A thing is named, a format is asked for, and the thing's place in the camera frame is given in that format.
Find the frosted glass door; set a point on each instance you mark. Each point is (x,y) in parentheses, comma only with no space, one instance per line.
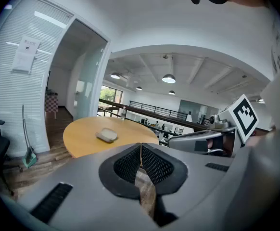
(89,80)

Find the white slatted blinds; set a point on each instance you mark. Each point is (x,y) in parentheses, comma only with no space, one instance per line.
(15,100)

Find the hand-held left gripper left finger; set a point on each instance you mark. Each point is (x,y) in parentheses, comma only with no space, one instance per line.
(82,189)

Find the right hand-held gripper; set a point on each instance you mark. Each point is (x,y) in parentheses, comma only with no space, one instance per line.
(244,119)

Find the clear plastic water bottle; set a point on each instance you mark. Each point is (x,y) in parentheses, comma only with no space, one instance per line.
(123,114)

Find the white paper notice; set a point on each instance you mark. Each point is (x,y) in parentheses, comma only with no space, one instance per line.
(24,56)

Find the person's right forearm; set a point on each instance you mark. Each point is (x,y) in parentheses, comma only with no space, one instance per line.
(258,139)

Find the checkered cloth table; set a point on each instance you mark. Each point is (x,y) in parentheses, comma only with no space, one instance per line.
(51,105)

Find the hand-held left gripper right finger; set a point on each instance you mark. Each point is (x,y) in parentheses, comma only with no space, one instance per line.
(202,177)

